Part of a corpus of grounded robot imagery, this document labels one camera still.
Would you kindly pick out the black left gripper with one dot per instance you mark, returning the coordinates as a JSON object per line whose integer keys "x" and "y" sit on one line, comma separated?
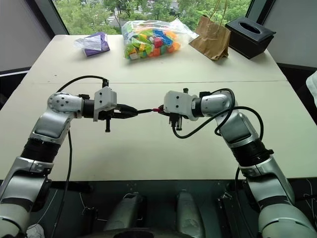
{"x": 109, "y": 115}

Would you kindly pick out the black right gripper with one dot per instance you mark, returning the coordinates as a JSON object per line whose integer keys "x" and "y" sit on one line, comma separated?
{"x": 174, "y": 121}

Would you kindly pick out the thin black marker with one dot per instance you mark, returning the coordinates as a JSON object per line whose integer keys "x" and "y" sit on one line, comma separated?
{"x": 146, "y": 110}

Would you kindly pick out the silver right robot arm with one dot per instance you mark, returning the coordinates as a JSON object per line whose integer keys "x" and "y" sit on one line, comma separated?
{"x": 237, "y": 124}

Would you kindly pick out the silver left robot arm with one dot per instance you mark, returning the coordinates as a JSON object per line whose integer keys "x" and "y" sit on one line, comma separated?
{"x": 47, "y": 129}

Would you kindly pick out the plastic bag of coloured blocks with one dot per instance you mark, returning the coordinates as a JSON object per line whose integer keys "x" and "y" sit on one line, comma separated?
{"x": 151, "y": 41}

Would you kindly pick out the purple tissue pack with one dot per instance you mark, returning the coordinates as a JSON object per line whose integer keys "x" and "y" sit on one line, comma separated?
{"x": 95, "y": 45}

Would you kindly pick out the brown paper bag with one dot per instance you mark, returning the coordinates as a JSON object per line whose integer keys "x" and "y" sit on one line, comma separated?
{"x": 213, "y": 39}

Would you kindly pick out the black tissue box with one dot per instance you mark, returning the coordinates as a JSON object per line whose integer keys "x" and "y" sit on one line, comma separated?
{"x": 250, "y": 37}

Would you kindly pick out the white object at edge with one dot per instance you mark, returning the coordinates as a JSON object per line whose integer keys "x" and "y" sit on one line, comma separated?
{"x": 312, "y": 89}

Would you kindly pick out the crumpled white paper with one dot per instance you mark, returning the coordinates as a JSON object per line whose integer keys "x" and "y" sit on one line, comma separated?
{"x": 36, "y": 231}

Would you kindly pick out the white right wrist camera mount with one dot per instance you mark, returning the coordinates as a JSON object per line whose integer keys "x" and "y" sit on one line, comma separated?
{"x": 177, "y": 102}

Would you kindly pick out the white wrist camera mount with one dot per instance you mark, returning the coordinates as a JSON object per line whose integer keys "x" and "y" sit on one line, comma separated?
{"x": 106, "y": 98}
{"x": 177, "y": 102}

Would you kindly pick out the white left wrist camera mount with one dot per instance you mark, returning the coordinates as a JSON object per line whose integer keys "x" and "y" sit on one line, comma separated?
{"x": 106, "y": 98}

